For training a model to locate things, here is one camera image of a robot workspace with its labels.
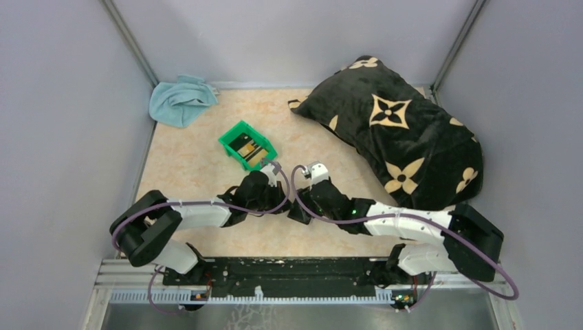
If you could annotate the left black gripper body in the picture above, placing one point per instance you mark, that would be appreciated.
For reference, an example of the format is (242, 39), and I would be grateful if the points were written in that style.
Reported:
(277, 198)

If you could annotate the black card holder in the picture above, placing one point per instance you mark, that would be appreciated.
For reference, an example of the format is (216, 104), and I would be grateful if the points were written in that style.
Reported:
(298, 214)

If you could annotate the green plastic bin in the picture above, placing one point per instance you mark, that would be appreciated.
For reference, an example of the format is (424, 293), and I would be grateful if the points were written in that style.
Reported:
(244, 127)

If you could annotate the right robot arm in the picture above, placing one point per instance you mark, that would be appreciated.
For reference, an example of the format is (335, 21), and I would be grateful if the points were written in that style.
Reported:
(460, 240)

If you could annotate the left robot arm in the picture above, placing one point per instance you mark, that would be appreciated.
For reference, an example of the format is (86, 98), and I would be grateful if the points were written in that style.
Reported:
(144, 233)

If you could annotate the gold card in bin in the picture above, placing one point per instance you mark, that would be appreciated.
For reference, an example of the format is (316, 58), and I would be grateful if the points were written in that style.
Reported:
(251, 152)

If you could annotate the black floral pillow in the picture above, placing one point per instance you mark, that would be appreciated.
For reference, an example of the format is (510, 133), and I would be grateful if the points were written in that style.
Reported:
(424, 157)

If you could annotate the light blue cloth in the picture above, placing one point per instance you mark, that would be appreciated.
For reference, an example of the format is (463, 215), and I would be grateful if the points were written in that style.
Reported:
(177, 104)

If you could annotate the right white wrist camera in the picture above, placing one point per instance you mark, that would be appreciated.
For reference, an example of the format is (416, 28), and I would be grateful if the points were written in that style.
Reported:
(316, 172)

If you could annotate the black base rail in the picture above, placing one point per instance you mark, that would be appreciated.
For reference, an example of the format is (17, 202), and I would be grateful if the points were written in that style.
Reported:
(341, 277)

